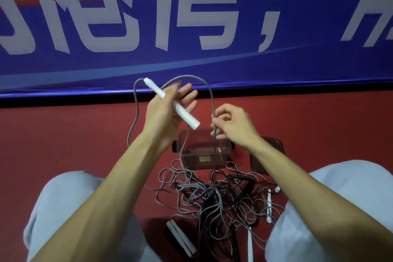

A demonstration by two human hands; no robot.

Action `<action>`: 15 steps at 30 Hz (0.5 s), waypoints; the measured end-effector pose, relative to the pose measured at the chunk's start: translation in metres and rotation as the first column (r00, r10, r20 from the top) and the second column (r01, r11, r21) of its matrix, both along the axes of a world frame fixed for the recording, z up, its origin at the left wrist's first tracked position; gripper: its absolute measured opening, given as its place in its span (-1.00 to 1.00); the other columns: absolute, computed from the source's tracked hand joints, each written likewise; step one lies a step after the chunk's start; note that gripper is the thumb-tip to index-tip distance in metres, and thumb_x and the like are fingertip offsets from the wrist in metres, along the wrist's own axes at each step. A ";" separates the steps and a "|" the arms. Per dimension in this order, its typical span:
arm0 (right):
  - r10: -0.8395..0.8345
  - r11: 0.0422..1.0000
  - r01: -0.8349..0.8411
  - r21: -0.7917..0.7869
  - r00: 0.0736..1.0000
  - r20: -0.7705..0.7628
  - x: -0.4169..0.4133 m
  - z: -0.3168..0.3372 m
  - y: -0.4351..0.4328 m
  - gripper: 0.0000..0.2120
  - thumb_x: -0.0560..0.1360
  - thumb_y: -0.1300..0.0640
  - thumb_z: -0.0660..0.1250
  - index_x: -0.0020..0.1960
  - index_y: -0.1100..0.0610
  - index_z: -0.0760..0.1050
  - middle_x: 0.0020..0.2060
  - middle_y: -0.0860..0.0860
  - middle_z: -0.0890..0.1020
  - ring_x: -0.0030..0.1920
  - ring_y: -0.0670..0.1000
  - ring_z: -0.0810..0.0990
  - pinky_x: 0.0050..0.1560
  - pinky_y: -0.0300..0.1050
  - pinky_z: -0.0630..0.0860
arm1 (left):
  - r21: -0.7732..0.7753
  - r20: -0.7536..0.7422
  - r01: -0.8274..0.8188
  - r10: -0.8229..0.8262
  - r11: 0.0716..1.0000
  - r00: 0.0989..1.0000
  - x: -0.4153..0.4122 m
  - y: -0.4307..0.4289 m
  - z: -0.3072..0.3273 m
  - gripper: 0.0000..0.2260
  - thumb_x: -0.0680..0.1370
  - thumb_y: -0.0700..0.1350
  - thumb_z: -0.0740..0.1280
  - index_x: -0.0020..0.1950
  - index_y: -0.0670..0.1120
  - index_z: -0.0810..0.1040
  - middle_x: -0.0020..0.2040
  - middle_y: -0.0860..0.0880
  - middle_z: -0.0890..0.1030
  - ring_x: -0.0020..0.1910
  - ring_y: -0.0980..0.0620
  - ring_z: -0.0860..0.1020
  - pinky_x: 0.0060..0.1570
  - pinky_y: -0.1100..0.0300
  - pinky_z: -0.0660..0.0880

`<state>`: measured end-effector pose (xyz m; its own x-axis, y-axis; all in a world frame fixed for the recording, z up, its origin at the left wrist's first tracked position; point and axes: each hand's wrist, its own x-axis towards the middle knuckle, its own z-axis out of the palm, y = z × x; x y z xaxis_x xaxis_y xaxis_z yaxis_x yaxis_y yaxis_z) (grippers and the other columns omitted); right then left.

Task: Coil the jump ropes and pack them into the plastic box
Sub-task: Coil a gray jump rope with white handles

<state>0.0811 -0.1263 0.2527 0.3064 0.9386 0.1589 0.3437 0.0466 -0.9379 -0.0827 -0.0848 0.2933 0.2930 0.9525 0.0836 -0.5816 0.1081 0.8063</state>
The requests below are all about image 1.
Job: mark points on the person's right hand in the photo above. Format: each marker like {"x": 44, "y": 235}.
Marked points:
{"x": 239, "y": 126}

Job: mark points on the person's left hand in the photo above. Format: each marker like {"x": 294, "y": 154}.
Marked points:
{"x": 159, "y": 117}

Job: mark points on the person's left thumb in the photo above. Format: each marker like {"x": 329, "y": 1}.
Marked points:
{"x": 172, "y": 90}

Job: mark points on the person's right thumb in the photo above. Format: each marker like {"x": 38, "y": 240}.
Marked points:
{"x": 218, "y": 122}

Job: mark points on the person's left middle finger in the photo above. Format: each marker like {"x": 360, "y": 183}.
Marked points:
{"x": 189, "y": 97}

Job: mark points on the person's right forearm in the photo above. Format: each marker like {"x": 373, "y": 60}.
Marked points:
{"x": 307, "y": 206}

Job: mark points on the person's left forearm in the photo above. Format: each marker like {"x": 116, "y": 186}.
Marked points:
{"x": 107, "y": 197}

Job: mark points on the clear brown plastic box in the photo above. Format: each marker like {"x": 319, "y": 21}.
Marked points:
{"x": 202, "y": 151}

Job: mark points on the clear brown plastic lid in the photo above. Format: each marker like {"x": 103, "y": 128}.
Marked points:
{"x": 270, "y": 154}

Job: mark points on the blue banner with white characters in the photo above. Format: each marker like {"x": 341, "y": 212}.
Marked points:
{"x": 276, "y": 56}

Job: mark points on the person's right trouser leg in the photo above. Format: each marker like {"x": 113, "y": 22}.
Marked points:
{"x": 347, "y": 185}

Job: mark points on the person's trouser leg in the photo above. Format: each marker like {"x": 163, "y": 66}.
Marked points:
{"x": 347, "y": 185}
{"x": 61, "y": 197}

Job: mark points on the person's left trouser leg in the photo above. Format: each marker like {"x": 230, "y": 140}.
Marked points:
{"x": 61, "y": 197}

